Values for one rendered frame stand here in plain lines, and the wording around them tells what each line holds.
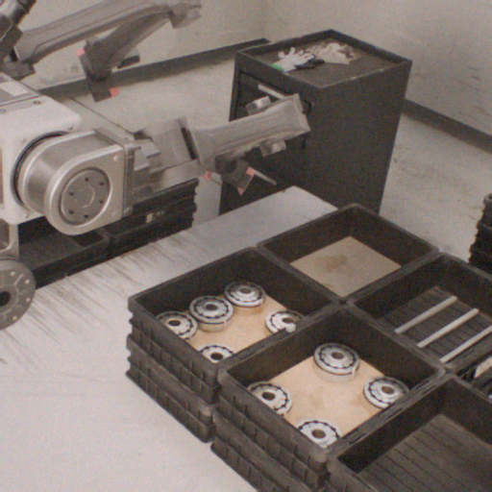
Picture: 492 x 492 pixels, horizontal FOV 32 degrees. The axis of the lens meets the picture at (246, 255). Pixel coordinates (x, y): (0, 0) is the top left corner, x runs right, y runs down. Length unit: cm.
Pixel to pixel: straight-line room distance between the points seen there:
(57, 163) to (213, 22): 470
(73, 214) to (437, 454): 94
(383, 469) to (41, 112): 96
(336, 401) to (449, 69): 372
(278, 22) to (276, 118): 458
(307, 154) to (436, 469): 184
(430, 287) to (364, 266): 18
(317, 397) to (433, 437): 26
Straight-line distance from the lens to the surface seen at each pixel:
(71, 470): 187
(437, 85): 545
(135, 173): 130
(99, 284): 238
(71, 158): 125
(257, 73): 348
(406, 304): 224
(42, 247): 313
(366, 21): 569
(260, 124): 157
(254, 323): 206
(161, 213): 310
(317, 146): 340
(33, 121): 129
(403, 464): 180
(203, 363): 178
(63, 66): 520
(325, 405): 187
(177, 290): 202
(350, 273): 230
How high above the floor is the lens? 206
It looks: 32 degrees down
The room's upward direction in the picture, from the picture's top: 7 degrees clockwise
